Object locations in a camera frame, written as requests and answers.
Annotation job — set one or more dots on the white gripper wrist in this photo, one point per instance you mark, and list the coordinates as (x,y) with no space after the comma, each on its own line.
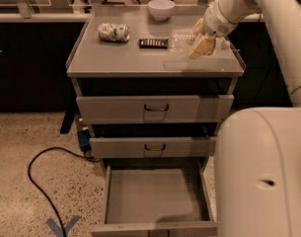
(214,23)

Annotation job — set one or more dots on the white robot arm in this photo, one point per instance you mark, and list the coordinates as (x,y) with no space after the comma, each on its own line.
(258,150)

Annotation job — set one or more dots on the white ceramic bowl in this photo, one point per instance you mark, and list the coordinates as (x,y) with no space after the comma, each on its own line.
(161,10)

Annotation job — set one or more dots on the blue tape floor mark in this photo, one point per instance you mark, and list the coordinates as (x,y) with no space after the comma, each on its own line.
(62,231)

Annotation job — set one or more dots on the top grey drawer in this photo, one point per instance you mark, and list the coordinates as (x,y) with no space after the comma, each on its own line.
(154,109)

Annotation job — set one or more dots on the blue power adapter box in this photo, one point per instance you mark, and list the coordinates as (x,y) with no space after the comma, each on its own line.
(84,140)

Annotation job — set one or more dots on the bottom grey open drawer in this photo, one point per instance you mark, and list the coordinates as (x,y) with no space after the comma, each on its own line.
(156,202)

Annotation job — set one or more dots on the grey metal drawer cabinet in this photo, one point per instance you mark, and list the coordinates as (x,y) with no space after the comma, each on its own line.
(115,69)

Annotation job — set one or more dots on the crushed green white can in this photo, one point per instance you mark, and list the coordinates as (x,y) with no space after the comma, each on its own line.
(113,32)

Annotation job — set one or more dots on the middle grey drawer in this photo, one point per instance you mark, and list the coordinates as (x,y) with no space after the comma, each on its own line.
(152,147)

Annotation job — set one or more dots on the clear plastic water bottle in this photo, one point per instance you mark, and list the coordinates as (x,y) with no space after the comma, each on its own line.
(182,42)

